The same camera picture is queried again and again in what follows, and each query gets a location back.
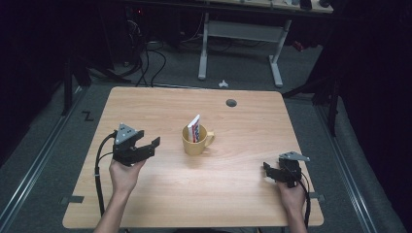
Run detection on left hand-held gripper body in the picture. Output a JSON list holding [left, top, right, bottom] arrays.
[[112, 121, 144, 168]]

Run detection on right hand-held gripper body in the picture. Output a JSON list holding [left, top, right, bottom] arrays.
[[276, 150, 311, 189]]

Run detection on yellow mug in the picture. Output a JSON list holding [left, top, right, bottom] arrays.
[[181, 123, 216, 156]]

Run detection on white toothpaste tube red print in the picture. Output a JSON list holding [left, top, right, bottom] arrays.
[[187, 114, 202, 144]]

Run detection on person's right hand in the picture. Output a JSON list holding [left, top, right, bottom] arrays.
[[276, 181, 307, 215]]

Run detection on person's left hand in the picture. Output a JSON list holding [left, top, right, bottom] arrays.
[[108, 157, 148, 196]]

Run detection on grey tape tab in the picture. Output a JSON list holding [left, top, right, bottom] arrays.
[[60, 195, 86, 206], [309, 192, 326, 204]]

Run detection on black metal stand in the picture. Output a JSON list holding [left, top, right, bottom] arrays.
[[60, 56, 93, 117], [281, 72, 342, 138]]

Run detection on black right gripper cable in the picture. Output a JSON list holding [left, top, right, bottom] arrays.
[[296, 171, 313, 229]]

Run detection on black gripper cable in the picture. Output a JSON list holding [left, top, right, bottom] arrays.
[[93, 130, 119, 218], [296, 171, 313, 229]]

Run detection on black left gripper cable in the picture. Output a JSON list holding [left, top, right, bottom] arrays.
[[93, 130, 119, 218]]

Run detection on metal floor rail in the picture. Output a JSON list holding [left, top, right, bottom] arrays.
[[315, 105, 378, 233], [0, 86, 86, 227]]

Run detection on black floor cables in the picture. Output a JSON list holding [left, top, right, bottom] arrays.
[[120, 40, 168, 88]]

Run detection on white metal desk frame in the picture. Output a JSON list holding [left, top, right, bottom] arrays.
[[197, 12, 292, 88]]

